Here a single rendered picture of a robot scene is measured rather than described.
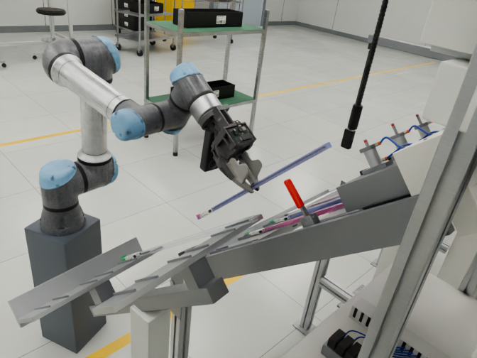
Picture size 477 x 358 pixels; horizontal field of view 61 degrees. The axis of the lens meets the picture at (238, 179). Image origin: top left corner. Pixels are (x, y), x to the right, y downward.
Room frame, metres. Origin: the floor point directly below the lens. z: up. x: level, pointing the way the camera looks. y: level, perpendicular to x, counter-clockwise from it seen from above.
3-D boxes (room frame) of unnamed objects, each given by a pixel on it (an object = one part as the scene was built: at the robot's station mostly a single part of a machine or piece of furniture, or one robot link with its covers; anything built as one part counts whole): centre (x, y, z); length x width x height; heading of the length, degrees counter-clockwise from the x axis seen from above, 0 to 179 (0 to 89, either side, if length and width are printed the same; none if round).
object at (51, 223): (1.17, 0.60, 0.60); 0.15 x 0.15 x 0.10
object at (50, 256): (1.17, 0.60, 0.27); 0.18 x 0.18 x 0.55; 70
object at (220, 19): (3.41, 0.39, 1.01); 0.57 x 0.17 x 0.11; 137
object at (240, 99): (3.41, 0.39, 0.55); 0.91 x 0.46 x 1.10; 137
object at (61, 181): (1.18, 0.60, 0.72); 0.13 x 0.12 x 0.14; 143
